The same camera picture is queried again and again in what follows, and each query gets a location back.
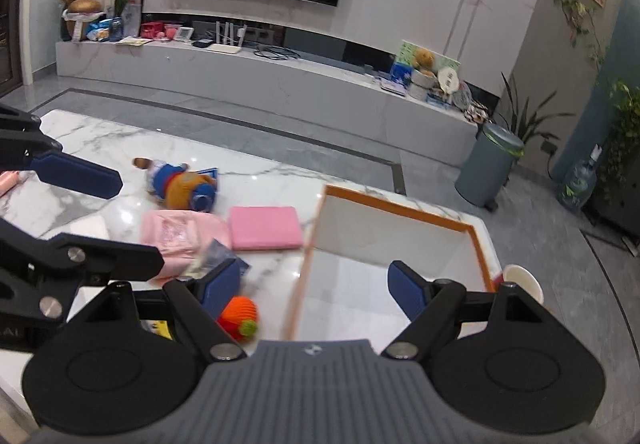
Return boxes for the pale round tin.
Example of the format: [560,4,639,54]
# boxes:
[409,72,437,102]

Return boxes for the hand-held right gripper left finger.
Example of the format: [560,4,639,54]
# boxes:
[85,259,247,364]

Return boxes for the blue packages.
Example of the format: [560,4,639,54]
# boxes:
[86,18,124,43]

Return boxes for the black cable bundle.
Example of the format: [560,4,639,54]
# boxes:
[254,46,302,61]

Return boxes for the pale pink object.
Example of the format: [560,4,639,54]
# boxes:
[0,171,22,198]

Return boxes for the small brown plush bear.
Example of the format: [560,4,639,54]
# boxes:
[412,48,436,75]

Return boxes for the grey pedal trash bin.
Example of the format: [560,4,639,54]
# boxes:
[454,122,525,211]

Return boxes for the green picture board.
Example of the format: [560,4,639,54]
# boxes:
[397,40,461,74]

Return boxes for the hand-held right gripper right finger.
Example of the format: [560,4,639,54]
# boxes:
[382,260,548,361]

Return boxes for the white router with antennas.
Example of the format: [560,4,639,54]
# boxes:
[208,22,247,56]

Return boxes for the long-leaf potted plant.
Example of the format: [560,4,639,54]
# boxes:
[494,72,577,161]

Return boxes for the orange cardboard box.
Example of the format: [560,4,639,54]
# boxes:
[280,184,504,343]

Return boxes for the blue box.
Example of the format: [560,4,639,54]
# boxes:
[389,62,414,90]

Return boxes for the clear plastic packet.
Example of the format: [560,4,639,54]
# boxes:
[184,238,250,281]

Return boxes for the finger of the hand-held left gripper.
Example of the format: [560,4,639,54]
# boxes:
[0,102,124,200]
[0,218,166,322]

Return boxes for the crocheted orange fruit toy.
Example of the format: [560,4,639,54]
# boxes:
[217,296,260,340]

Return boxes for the white marble tv console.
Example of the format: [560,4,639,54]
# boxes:
[55,14,497,171]

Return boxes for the large water bottle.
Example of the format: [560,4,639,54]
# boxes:
[557,147,602,215]

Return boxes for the pink wallet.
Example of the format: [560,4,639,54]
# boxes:
[228,206,305,251]

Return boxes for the bushy green plant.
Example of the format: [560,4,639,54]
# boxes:
[599,78,640,205]

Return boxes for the white round hand fan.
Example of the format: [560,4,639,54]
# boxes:
[437,66,460,93]

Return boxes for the small yellow object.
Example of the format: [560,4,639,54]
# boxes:
[142,319,174,341]

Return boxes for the dried flowers in golden vase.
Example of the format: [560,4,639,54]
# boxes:
[53,0,105,43]

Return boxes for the pink fabric pouch bag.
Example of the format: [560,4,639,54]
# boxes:
[140,212,232,283]

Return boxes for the hanging vine plant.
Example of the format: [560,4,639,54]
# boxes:
[552,0,609,70]

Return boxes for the brown plush bear blue outfit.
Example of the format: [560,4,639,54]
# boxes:
[132,157,220,213]

